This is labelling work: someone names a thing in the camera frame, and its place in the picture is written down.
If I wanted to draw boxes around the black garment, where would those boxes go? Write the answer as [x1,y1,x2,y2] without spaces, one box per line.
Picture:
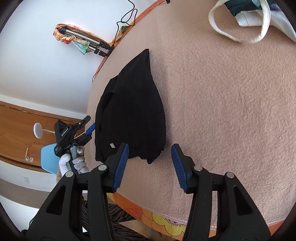
[95,49,166,164]

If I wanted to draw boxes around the left gloved hand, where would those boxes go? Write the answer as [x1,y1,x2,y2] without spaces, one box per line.
[58,148,90,177]

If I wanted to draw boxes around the white round lamp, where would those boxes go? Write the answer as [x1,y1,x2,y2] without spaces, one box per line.
[33,123,55,139]

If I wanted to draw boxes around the light blue chair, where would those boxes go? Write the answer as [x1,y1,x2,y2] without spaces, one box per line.
[40,143,59,175]

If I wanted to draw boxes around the wooden door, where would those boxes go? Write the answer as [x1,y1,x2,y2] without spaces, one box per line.
[1,101,79,172]

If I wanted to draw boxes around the grey striped trousers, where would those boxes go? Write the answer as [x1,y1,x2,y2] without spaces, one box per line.
[82,200,149,241]

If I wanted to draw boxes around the orange floral bed sheet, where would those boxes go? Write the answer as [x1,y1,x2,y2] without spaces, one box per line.
[92,0,285,241]

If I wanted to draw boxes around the colourful patterned cloth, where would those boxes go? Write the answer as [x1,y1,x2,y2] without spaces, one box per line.
[53,24,111,57]

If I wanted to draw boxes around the folded tripod legs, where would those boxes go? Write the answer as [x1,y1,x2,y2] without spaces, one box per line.
[55,26,113,57]

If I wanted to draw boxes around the white tote bag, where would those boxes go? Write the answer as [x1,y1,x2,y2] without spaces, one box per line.
[208,0,295,44]

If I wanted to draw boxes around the black cable with switch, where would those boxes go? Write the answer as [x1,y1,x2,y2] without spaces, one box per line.
[92,0,138,83]

